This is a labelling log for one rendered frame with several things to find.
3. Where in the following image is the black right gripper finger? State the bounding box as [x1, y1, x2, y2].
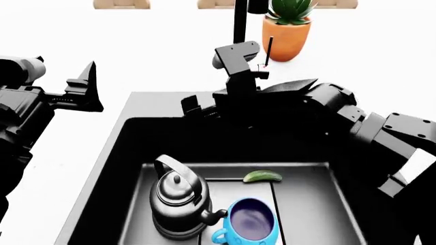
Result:
[261, 78, 320, 95]
[180, 94, 219, 118]

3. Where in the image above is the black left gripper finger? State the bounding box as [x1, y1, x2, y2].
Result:
[65, 61, 104, 113]

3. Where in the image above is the dark metal kettle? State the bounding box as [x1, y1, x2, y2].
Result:
[149, 153, 229, 241]

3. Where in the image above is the blue ceramic mug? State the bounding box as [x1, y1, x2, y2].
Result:
[211, 197, 281, 245]

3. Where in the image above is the black kitchen sink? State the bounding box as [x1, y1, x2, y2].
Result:
[53, 91, 422, 245]

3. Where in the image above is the thin black rod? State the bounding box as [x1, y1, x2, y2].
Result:
[264, 36, 275, 67]

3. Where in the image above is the orange plant pot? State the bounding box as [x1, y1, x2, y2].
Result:
[262, 16, 312, 63]

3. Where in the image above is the green cucumber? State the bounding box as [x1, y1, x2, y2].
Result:
[242, 169, 283, 184]

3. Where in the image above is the green succulent plant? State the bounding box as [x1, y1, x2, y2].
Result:
[266, 0, 320, 26]

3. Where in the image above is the black kitchen faucet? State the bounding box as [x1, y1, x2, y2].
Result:
[232, 0, 270, 45]

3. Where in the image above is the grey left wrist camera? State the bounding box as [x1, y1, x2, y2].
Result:
[0, 55, 47, 86]

